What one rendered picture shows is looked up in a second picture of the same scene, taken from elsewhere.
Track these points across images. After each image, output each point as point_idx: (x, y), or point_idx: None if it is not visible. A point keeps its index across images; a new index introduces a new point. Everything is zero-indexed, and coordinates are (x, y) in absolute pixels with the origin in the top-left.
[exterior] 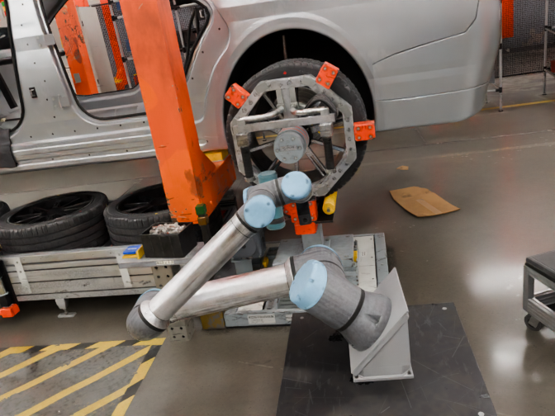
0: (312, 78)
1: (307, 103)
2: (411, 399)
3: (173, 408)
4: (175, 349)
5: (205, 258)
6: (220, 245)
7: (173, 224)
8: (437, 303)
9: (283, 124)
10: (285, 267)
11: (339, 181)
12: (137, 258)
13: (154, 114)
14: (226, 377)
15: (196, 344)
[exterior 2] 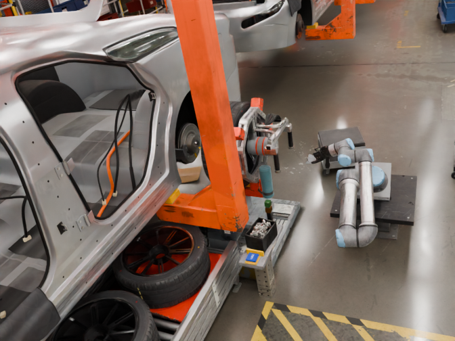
0: (258, 107)
1: (268, 120)
2: (401, 189)
3: (340, 292)
4: (282, 295)
5: (372, 185)
6: (372, 176)
7: (259, 224)
8: (292, 193)
9: (279, 133)
10: (351, 183)
11: (258, 159)
12: (262, 256)
13: (231, 164)
14: (321, 270)
15: (282, 285)
